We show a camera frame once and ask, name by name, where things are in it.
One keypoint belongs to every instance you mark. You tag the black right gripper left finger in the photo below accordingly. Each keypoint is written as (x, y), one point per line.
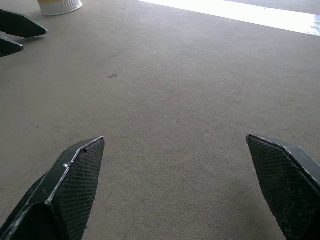
(62, 190)

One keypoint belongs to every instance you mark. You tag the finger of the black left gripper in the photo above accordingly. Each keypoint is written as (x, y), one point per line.
(8, 47)
(20, 23)

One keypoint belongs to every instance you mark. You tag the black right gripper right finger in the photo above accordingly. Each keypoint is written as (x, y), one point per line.
(287, 185)

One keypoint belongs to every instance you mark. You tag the white and yellow paper cup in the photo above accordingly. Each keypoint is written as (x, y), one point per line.
(60, 6)

